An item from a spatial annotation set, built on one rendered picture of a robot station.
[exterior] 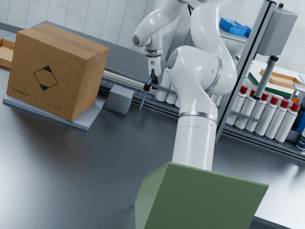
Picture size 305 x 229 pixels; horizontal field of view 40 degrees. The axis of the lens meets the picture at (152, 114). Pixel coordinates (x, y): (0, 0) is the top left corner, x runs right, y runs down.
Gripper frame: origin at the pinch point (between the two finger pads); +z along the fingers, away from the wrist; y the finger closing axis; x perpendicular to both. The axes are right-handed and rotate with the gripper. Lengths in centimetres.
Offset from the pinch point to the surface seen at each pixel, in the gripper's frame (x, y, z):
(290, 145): -67, -1, 31
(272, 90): -74, 119, 44
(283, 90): -84, 125, 46
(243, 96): -42.7, -2.3, 4.9
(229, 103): -35.5, -16.6, 3.0
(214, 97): -29.2, -2.5, 5.6
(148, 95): 3.6, -0.1, 5.4
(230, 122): -37.1, -2.6, 18.3
